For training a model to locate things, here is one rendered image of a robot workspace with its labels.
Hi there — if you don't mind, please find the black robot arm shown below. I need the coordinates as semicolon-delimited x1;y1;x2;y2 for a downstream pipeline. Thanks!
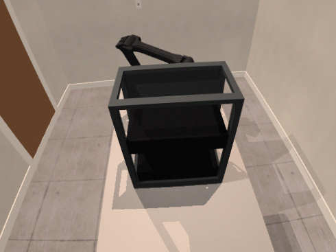
115;34;194;66

